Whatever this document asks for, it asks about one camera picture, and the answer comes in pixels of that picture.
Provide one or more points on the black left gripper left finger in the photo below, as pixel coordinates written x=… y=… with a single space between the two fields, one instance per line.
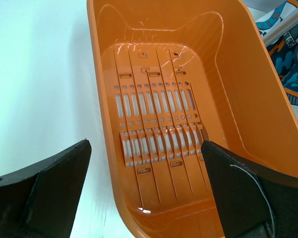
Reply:
x=40 y=200

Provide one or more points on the orange plastic basket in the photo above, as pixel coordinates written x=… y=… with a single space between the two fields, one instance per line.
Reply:
x=172 y=74

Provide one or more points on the colourful patterned shorts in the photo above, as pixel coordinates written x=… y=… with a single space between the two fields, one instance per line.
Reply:
x=284 y=50

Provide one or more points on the metal clothes rack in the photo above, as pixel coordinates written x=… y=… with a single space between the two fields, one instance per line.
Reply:
x=287 y=24

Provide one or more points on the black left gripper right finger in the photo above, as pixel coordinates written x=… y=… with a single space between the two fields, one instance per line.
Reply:
x=253 y=201

